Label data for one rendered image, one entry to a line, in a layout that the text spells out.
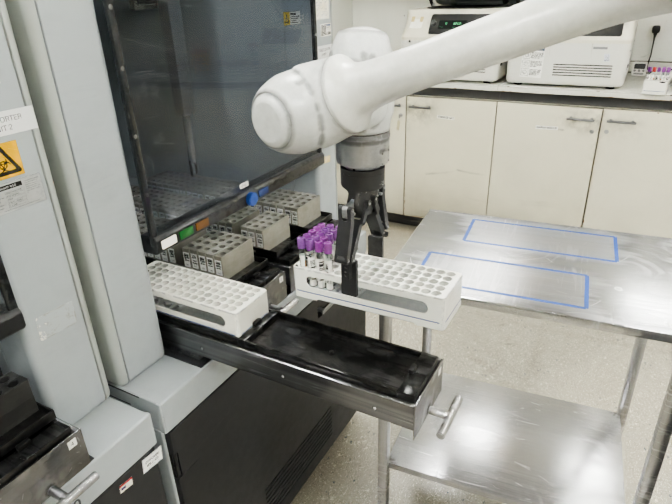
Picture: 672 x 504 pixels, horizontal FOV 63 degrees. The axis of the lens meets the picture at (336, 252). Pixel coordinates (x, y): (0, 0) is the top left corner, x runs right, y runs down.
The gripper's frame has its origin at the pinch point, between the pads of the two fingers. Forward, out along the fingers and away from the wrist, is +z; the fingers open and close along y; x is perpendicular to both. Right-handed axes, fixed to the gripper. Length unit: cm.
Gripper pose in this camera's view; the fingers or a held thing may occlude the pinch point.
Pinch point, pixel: (363, 270)
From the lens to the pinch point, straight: 100.4
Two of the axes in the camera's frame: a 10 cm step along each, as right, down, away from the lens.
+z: 0.3, 9.0, 4.4
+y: 4.9, -4.0, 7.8
